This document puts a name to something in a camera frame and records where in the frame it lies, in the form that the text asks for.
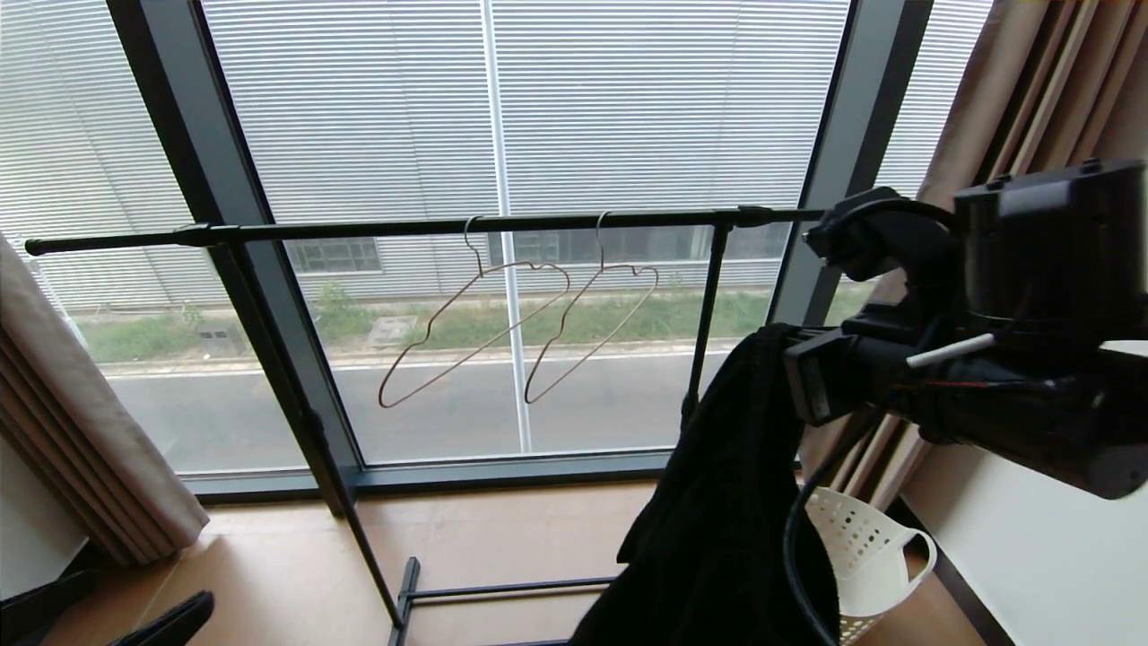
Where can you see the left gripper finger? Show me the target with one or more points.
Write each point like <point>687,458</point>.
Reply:
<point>175,624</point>

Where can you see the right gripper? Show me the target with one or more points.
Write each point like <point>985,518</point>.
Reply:
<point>843,368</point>

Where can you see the black shorts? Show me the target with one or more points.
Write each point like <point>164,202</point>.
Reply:
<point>717,520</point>

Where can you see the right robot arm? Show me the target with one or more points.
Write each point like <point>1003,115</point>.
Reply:
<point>1049,251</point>

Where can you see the white laundry basket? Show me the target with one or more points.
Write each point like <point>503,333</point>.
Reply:
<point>870,538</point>

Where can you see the pink clothes hanger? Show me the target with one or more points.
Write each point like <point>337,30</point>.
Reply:
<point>482,266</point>
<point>603,266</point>

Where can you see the black clothes rack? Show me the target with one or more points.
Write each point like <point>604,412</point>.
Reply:
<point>404,226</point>

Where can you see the beige curtain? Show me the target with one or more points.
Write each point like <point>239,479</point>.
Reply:
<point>81,431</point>
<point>1031,90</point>

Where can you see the window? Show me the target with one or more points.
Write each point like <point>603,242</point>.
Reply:
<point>206,135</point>

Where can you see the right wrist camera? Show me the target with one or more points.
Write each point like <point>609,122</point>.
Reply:
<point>874,238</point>

